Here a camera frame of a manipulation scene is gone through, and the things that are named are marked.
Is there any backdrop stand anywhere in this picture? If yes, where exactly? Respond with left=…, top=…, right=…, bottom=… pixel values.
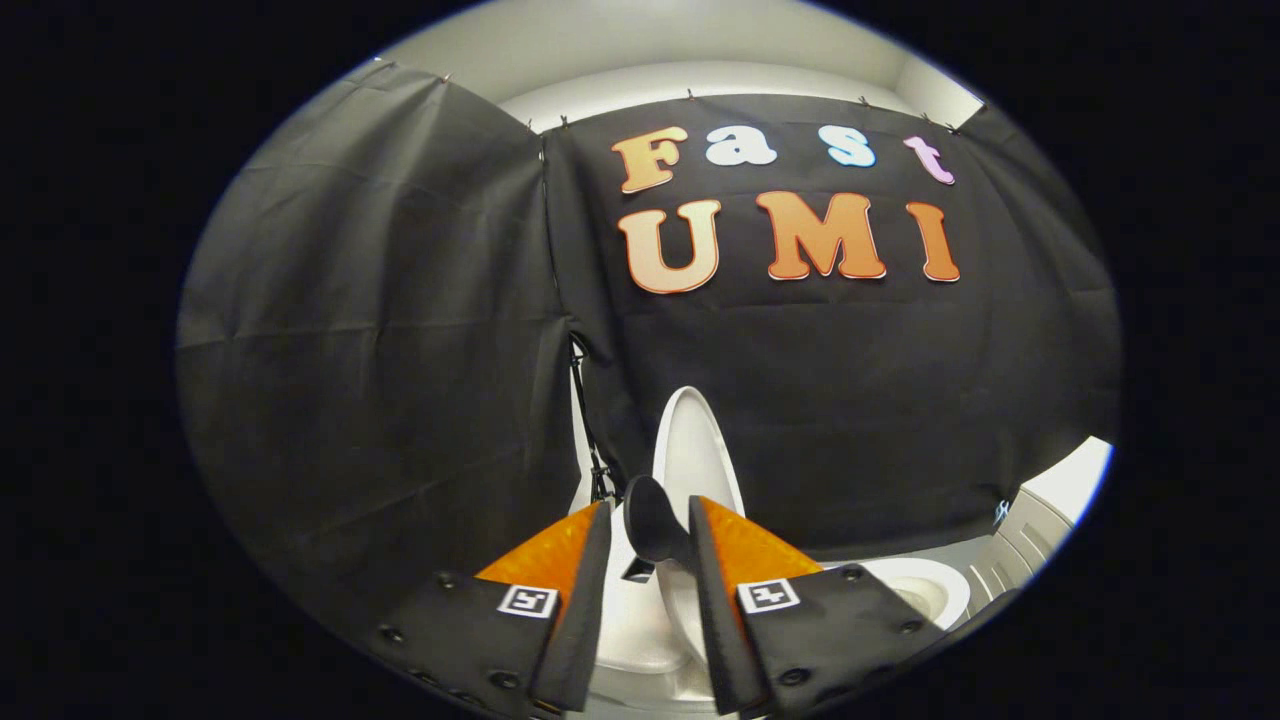
left=568, top=335, right=619, bottom=504

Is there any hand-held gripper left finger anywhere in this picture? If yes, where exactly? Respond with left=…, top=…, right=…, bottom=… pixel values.
left=365, top=501, right=613, bottom=719

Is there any white toilet lid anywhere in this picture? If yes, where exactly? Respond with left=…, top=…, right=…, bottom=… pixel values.
left=622, top=387, right=747, bottom=666

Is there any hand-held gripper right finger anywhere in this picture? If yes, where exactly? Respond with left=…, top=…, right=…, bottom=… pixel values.
left=688, top=495, right=947, bottom=719

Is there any white drawer cabinet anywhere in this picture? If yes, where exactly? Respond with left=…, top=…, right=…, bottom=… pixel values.
left=965, top=437, right=1113, bottom=606

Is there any white toilet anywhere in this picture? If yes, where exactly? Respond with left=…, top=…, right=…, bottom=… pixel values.
left=590, top=500, right=973, bottom=719

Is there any black backdrop cloth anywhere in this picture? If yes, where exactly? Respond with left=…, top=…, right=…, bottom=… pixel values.
left=178, top=58, right=1123, bottom=641

